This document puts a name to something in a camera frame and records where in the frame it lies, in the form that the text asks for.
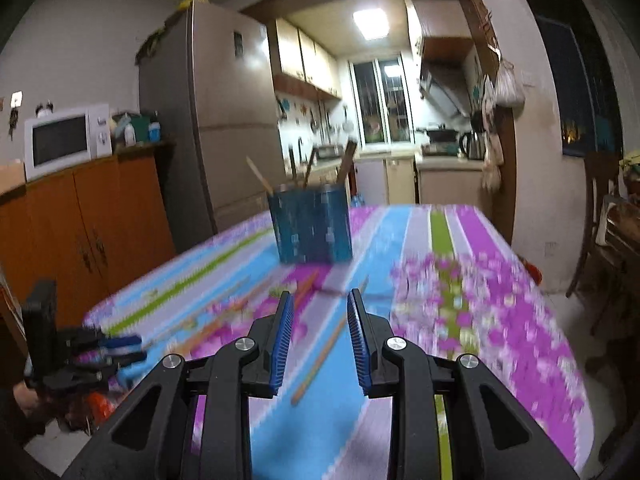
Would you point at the black wok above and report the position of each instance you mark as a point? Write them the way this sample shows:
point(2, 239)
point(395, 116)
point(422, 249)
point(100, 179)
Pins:
point(442, 135)

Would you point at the blue metal utensil holder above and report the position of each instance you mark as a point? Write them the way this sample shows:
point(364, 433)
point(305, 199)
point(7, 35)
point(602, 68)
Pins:
point(310, 225)

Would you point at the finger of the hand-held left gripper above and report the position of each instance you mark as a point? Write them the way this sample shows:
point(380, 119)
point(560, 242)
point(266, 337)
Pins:
point(122, 342)
point(125, 359)

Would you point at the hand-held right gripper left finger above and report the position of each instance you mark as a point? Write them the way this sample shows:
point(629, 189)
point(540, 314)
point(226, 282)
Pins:
point(282, 345)

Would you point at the countertop cooker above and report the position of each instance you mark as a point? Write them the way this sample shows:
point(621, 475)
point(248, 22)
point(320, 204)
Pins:
point(327, 150)

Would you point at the ceiling light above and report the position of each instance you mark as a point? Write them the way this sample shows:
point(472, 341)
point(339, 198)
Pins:
point(372, 24)

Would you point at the upper kitchen cabinets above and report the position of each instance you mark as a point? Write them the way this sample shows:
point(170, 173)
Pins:
point(305, 65)

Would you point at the steel range hood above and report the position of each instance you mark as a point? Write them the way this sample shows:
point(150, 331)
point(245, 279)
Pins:
point(445, 92)

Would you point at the hanging cloth bags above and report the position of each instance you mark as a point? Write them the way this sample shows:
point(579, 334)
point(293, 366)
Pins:
point(492, 160)

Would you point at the white hanging plastic bag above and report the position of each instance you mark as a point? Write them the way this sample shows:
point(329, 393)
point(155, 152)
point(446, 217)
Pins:
point(509, 85)

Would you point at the floral striped tablecloth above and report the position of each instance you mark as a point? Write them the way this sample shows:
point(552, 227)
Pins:
point(475, 335)

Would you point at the white microwave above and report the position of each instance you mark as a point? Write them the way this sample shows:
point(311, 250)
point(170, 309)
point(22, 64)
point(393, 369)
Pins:
point(60, 142)

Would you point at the white medicine bottle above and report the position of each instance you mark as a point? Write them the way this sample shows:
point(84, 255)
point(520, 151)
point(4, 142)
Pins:
point(130, 136)

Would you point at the bunch of wooden chopsticks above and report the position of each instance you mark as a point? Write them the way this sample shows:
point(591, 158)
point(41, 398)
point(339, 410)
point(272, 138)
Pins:
point(320, 360)

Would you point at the dark wooden side table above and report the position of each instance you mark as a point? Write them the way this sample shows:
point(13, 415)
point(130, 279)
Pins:
point(622, 260)

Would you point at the orange wooden cabinet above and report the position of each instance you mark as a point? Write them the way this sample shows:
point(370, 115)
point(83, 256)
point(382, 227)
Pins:
point(100, 230)

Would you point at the electric kettle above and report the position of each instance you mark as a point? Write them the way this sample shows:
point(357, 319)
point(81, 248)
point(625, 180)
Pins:
point(474, 145)

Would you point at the barred kitchen window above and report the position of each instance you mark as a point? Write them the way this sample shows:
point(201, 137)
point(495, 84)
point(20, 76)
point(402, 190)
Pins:
point(382, 102)

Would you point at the dark window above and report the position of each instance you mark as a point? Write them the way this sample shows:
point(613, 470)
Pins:
point(575, 85)

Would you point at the wooden chair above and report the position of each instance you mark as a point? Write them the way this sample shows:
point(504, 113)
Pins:
point(595, 200)

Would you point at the green cup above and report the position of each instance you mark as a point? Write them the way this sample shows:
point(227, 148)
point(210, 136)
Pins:
point(141, 129)

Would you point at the red stool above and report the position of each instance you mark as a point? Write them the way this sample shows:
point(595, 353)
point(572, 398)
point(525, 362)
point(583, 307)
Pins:
point(534, 271)

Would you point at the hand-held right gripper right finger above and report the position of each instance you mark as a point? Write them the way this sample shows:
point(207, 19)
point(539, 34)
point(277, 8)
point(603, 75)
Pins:
point(357, 345)

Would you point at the kitchen counter cabinets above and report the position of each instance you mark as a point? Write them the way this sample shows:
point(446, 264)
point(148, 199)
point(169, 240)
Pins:
point(425, 180)

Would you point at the grey refrigerator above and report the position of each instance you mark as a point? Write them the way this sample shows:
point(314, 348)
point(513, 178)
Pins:
point(215, 125)

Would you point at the blue lidded jar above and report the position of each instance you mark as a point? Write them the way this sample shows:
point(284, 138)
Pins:
point(155, 132)

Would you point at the person's left forearm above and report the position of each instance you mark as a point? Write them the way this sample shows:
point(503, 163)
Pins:
point(20, 435)

